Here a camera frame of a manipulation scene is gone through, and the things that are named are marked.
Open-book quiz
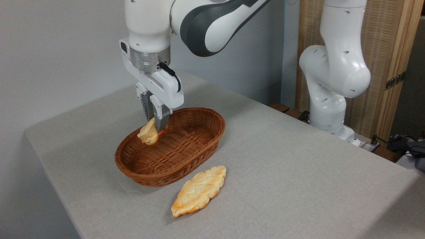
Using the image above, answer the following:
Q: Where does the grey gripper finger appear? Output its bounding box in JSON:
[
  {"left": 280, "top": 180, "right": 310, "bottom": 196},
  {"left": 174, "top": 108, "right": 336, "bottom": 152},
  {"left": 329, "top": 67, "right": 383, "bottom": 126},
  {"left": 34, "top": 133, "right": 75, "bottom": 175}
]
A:
[
  {"left": 135, "top": 82, "right": 154, "bottom": 122},
  {"left": 150, "top": 95, "right": 173, "bottom": 132}
]

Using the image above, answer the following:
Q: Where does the grey tablecloth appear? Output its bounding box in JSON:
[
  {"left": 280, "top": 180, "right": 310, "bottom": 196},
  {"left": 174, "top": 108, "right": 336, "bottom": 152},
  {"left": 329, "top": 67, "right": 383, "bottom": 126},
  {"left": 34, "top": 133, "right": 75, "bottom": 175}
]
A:
[{"left": 24, "top": 70, "right": 425, "bottom": 239}]

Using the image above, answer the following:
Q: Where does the dark bundle of cables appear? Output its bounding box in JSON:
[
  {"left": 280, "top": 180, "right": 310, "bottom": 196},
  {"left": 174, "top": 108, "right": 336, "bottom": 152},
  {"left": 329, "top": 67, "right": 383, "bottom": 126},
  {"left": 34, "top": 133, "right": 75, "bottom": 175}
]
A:
[{"left": 375, "top": 133, "right": 425, "bottom": 173}]

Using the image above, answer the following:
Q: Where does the brown oval wicker basket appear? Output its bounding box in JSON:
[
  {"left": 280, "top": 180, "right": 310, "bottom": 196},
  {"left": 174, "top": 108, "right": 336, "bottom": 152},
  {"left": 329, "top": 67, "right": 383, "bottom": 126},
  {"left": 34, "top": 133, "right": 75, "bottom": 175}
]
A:
[{"left": 115, "top": 107, "right": 226, "bottom": 187}]

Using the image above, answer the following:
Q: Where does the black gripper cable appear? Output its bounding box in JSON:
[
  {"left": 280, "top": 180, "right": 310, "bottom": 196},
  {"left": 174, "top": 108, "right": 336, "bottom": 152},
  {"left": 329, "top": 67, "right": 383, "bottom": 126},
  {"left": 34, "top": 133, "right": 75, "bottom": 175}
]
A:
[{"left": 157, "top": 61, "right": 182, "bottom": 93}]

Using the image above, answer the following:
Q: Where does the long braided bread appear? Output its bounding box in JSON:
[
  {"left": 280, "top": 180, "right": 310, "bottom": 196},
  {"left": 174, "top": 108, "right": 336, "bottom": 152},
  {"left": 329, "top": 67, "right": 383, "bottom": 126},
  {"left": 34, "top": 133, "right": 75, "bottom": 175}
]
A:
[{"left": 170, "top": 165, "right": 227, "bottom": 219}]

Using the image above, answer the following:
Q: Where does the round bread bun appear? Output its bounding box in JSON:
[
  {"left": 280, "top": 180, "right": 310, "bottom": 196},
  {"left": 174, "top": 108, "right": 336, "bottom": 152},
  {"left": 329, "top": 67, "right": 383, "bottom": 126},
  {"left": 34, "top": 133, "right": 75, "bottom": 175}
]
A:
[{"left": 137, "top": 117, "right": 168, "bottom": 146}]

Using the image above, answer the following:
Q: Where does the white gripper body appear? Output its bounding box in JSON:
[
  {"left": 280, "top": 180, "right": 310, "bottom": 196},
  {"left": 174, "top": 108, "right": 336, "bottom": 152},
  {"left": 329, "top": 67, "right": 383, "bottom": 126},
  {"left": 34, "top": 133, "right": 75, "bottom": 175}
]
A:
[{"left": 119, "top": 39, "right": 184, "bottom": 110}]

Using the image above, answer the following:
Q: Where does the dark metal screen hinge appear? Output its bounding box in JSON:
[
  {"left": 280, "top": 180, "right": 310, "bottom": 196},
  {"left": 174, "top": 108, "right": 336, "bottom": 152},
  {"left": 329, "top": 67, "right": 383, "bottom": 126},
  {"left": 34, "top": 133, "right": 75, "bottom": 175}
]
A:
[{"left": 385, "top": 71, "right": 406, "bottom": 91}]

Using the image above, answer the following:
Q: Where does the wooden woven folding screen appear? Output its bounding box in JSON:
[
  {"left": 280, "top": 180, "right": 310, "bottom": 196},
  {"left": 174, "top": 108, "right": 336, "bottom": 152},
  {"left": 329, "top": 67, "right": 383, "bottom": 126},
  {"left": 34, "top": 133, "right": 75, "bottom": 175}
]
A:
[{"left": 295, "top": 0, "right": 425, "bottom": 144}]

